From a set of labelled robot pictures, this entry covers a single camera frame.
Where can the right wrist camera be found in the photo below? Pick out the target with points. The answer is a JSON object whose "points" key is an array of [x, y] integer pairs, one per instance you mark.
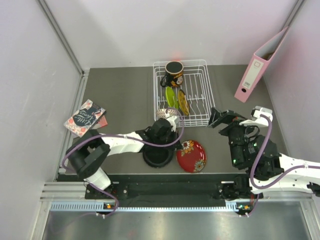
{"points": [[259, 115]]}

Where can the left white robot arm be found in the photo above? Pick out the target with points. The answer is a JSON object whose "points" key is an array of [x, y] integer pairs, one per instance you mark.
{"points": [[90, 151]]}

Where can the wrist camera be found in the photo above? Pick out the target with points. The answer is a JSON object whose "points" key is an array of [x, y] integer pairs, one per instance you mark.
{"points": [[259, 115], [173, 120]]}

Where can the black plate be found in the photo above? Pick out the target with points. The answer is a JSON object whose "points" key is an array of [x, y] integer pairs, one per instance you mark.
{"points": [[157, 157]]}

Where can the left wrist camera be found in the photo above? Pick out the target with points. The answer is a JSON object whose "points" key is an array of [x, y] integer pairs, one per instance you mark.
{"points": [[173, 120]]}

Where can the green plate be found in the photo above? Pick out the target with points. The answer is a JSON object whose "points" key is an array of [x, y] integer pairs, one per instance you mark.
{"points": [[171, 98]]}

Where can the pink ring binder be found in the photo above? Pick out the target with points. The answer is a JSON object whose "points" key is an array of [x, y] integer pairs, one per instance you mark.
{"points": [[258, 64]]}

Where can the black floral mug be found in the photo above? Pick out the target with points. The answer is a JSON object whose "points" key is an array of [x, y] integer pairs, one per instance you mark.
{"points": [[173, 76]]}

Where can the red floral plate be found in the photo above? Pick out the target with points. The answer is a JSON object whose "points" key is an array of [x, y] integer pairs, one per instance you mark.
{"points": [[192, 157]]}

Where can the white cable duct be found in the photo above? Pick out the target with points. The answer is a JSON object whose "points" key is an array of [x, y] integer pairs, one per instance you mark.
{"points": [[96, 206]]}

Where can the red book underneath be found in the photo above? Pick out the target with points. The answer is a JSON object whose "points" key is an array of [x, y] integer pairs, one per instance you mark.
{"points": [[102, 122]]}

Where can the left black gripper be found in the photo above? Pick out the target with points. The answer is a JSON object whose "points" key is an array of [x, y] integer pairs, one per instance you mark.
{"points": [[174, 135]]}

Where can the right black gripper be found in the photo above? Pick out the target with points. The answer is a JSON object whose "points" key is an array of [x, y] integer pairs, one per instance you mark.
{"points": [[237, 125]]}

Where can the yellow brown plate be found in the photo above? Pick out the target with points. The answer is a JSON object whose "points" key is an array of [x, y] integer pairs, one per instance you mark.
{"points": [[183, 102]]}

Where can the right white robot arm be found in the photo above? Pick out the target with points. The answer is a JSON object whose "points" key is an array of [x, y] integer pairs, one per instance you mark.
{"points": [[267, 169]]}

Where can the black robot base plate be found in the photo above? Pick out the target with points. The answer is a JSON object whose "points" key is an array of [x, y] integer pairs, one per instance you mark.
{"points": [[163, 189]]}

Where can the patterned ceramic bowl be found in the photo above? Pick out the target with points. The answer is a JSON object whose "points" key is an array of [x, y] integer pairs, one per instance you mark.
{"points": [[164, 113]]}

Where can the floral cover book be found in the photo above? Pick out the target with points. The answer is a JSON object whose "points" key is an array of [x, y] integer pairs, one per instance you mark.
{"points": [[84, 118]]}

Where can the white wire dish rack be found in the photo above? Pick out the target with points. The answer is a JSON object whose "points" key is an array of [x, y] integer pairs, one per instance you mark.
{"points": [[197, 87]]}

